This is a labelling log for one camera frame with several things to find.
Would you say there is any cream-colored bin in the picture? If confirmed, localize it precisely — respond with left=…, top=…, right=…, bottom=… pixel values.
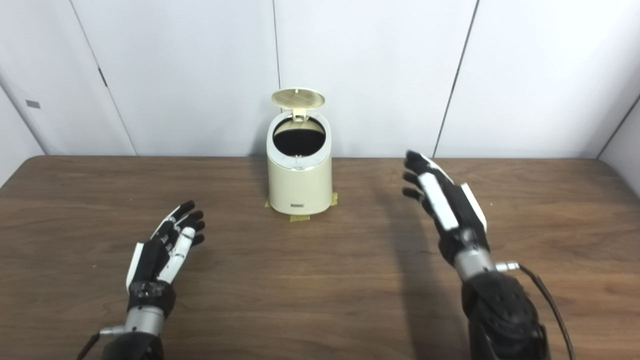
left=266, top=111, right=333, bottom=216

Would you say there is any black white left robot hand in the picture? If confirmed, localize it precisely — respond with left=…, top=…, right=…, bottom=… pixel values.
left=125, top=200, right=206, bottom=316

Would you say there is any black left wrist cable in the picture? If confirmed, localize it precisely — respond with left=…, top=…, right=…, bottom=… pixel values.
left=75, top=325, right=127, bottom=360

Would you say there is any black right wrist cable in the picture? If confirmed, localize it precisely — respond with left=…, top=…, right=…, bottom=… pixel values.
left=495, top=261, right=577, bottom=360

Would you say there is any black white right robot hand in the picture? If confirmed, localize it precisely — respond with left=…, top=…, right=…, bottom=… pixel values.
left=402, top=150, right=492, bottom=266

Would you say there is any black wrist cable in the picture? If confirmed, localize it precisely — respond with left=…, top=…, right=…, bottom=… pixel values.
left=75, top=325, right=127, bottom=360
left=495, top=261, right=577, bottom=360

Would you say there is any round cream bin lid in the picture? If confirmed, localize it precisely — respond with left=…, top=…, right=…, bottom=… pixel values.
left=271, top=88, right=326, bottom=123

